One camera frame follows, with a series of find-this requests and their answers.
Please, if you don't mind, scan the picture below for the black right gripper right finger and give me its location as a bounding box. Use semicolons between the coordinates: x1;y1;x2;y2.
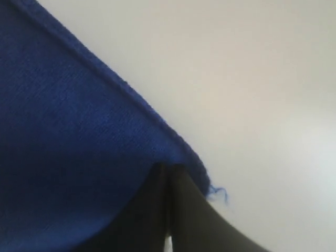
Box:
168;165;266;252

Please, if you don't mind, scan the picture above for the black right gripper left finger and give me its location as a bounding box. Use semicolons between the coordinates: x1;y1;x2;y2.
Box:
72;164;168;251

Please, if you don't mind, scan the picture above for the blue microfiber towel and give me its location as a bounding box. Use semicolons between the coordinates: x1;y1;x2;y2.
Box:
1;1;213;251

